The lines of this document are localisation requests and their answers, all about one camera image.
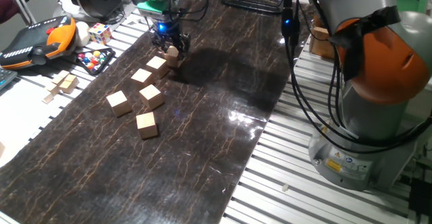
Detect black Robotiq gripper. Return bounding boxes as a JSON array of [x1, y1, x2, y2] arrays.
[[148, 13, 192, 61]]

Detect light wooden cube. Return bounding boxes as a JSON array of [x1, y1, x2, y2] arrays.
[[145, 55, 169, 79], [138, 84, 165, 111], [136, 111, 159, 140], [130, 67, 155, 90], [106, 90, 132, 118], [164, 45, 183, 69]]

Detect dark red sleeve forearm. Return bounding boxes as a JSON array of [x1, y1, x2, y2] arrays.
[[0, 0, 48, 25]]

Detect black triangle ball tray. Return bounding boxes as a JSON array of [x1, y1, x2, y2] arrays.
[[76, 47, 116, 76]]

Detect Rubik's cube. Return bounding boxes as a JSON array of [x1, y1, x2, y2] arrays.
[[88, 22, 113, 45]]

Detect white egg shaped object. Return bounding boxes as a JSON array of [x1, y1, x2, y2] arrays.
[[74, 21, 91, 48]]

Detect dark marble pattern mat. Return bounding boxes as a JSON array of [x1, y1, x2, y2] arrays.
[[0, 0, 313, 224]]

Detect orange black teach pendant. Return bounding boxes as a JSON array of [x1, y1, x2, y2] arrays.
[[0, 14, 78, 70]]

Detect small cardboard box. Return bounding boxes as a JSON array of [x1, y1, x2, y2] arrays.
[[308, 14, 337, 60]]

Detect grey metal bar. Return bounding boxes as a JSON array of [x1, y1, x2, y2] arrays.
[[2, 0, 37, 26]]

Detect black computer keyboard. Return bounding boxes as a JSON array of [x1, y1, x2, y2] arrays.
[[0, 67, 18, 90]]

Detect large white paper sheet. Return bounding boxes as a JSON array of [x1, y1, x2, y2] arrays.
[[0, 77, 74, 168]]

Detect green mini pool table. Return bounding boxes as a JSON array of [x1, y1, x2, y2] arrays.
[[393, 0, 428, 14]]

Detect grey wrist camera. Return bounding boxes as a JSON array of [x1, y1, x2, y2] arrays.
[[138, 9, 159, 24]]

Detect green gripper mount adapter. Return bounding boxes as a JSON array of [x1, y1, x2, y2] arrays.
[[136, 0, 173, 16]]

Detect black cable adapter with led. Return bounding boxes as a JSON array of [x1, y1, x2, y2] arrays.
[[281, 9, 301, 48]]

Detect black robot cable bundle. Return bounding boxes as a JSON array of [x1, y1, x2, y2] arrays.
[[281, 0, 432, 156]]

